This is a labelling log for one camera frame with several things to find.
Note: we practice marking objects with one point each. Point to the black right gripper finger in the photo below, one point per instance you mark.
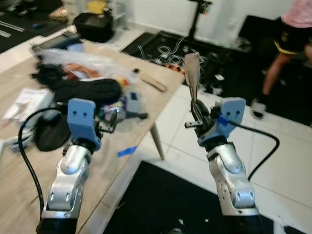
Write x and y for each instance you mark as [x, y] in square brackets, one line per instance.
[196, 111]
[205, 115]

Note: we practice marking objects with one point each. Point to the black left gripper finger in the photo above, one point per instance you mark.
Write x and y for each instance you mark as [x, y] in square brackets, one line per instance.
[111, 112]
[113, 129]

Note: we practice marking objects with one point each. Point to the brown paper strip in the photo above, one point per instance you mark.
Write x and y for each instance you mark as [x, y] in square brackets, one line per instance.
[191, 73]

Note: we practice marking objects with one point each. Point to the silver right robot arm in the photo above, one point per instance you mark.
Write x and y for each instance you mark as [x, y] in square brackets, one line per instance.
[229, 175]

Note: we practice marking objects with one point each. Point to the colourful metal can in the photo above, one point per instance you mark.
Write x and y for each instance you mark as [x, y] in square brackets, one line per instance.
[117, 105]

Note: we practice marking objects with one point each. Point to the small white device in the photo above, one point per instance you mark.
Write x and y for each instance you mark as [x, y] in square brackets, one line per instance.
[134, 102]

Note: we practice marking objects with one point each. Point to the blue tape piece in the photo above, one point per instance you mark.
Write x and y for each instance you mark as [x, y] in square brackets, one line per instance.
[126, 151]

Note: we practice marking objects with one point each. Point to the long black shoe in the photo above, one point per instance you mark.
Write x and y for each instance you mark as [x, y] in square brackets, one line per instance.
[87, 90]

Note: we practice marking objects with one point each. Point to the round black cap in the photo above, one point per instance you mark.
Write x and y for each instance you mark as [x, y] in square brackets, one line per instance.
[51, 134]

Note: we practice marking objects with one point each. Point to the orange packaging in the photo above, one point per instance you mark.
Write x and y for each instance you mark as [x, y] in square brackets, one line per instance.
[80, 72]

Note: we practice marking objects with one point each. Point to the flat wooden piece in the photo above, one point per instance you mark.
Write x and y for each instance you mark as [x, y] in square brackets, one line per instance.
[153, 83]

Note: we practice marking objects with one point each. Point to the clear plastic wrap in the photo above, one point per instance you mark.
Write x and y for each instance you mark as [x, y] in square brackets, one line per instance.
[83, 59]

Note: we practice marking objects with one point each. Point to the black crumpled cloth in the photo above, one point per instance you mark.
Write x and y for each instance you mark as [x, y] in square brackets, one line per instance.
[48, 75]

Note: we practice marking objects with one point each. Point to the white paper booklet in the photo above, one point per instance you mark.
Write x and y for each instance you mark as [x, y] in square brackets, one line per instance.
[27, 102]

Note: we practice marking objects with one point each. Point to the black bag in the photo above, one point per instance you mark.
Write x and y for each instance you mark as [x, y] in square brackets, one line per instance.
[95, 27]

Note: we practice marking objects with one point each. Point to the grey blue flat device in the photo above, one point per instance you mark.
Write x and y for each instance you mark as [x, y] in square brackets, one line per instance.
[58, 43]

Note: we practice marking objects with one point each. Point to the plain black floor mat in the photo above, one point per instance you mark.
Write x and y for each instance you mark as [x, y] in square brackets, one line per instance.
[161, 204]

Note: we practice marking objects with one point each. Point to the black tripod stand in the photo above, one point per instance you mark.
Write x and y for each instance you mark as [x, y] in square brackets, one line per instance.
[196, 19]

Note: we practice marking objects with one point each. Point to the light wooden table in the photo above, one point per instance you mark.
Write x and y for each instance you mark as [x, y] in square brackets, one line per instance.
[29, 195]

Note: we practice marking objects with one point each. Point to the yellow object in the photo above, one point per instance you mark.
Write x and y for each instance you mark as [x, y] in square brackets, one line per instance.
[96, 7]

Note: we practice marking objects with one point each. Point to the person in pink shirt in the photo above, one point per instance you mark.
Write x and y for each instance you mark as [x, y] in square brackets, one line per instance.
[292, 39]

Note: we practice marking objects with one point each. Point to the black striped floor mat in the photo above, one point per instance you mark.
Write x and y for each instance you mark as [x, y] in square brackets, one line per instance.
[19, 34]

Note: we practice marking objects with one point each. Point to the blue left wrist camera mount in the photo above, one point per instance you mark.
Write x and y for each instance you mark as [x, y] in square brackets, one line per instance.
[80, 117]

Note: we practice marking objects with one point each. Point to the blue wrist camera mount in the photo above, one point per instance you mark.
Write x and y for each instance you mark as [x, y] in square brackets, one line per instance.
[234, 109]
[80, 117]

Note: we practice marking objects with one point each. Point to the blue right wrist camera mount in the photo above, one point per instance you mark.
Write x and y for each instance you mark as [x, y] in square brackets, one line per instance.
[234, 109]

